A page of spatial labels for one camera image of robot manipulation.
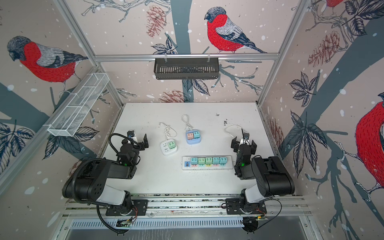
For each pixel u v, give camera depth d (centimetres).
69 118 73
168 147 92
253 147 85
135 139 79
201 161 82
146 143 85
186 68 107
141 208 73
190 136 93
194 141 96
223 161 83
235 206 73
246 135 78
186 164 86
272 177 45
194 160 83
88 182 44
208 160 83
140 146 78
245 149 71
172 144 90
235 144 84
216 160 83
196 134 94
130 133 77
